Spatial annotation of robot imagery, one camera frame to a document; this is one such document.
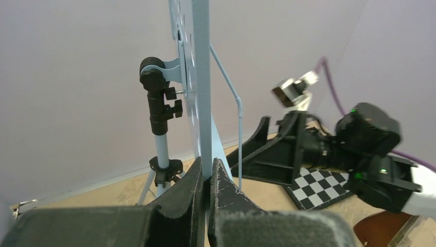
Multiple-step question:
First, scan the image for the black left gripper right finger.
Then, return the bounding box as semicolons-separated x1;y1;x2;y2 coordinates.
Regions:
208;158;356;246

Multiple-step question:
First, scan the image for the light blue music stand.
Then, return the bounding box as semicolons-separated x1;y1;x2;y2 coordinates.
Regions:
137;1;225;204

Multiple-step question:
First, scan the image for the black white chessboard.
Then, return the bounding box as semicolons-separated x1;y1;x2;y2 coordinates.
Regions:
283;168;353;210

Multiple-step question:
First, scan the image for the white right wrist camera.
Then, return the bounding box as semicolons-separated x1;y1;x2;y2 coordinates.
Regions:
271;70;319;111

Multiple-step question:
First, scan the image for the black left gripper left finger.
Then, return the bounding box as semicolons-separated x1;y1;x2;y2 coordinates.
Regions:
2;158;204;246

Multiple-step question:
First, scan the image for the aluminium frame rail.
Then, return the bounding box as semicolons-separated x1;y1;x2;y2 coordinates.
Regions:
9;199;38;220

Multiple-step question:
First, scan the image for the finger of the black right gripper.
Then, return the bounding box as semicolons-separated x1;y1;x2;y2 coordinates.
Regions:
226;114;300;186

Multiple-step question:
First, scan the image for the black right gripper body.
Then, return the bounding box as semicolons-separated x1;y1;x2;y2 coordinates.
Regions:
276;111;352;186

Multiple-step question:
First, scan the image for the brown wooden metronome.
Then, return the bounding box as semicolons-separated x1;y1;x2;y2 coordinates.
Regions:
353;211;422;247

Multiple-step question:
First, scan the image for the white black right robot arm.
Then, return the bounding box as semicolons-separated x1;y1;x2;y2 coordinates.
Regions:
227;103;435;218

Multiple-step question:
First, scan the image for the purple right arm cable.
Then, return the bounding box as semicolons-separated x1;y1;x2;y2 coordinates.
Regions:
315;56;436;173

